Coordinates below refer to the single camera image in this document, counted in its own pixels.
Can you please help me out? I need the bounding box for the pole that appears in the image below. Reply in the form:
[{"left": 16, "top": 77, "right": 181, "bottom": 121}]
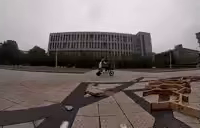
[
  {"left": 54, "top": 49, "right": 59, "bottom": 69},
  {"left": 168, "top": 51, "right": 173, "bottom": 70}
]

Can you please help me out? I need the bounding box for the pile of wooden planks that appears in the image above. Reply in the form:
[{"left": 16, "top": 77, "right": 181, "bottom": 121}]
[{"left": 142, "top": 76, "right": 200, "bottom": 120}]

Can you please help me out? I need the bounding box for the low grey building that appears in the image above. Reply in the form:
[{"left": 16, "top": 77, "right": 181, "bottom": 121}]
[{"left": 154, "top": 43, "right": 200, "bottom": 67}]

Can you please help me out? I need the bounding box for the large grey multi-storey building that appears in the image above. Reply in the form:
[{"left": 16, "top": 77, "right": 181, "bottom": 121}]
[{"left": 47, "top": 31, "right": 153, "bottom": 61}]

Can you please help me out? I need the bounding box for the small bike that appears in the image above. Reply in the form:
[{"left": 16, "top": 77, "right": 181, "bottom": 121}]
[{"left": 95, "top": 67, "right": 116, "bottom": 77}]

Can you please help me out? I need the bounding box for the grass lawn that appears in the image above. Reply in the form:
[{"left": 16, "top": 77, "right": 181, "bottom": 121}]
[{"left": 0, "top": 64, "right": 93, "bottom": 75}]

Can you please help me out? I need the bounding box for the person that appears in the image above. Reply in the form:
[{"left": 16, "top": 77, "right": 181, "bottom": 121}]
[{"left": 98, "top": 57, "right": 109, "bottom": 72}]

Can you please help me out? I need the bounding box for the row of trees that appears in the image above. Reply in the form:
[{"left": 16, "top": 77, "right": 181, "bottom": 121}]
[{"left": 0, "top": 39, "right": 156, "bottom": 70}]

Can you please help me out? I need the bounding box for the grey paved plaza, dark pattern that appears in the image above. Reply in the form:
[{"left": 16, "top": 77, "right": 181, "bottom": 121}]
[{"left": 0, "top": 67, "right": 200, "bottom": 128}]

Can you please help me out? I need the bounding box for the small grey stone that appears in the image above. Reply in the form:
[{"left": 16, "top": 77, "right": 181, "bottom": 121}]
[{"left": 64, "top": 104, "right": 75, "bottom": 112}]

